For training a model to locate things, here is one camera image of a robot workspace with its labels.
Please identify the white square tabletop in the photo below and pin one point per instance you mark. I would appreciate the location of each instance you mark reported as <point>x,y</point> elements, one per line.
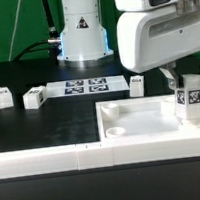
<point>137,118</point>

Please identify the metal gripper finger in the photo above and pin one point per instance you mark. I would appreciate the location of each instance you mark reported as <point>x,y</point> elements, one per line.
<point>168,70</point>

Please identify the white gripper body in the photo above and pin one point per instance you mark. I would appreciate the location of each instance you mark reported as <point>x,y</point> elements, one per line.
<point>151,39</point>

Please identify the white plate with tags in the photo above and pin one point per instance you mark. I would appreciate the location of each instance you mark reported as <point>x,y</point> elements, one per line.
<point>87,86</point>

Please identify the white front fence wall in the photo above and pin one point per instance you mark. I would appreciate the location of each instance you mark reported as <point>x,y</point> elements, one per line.
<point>87,157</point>

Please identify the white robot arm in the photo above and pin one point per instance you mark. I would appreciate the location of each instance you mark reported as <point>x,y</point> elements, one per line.
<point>84,40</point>

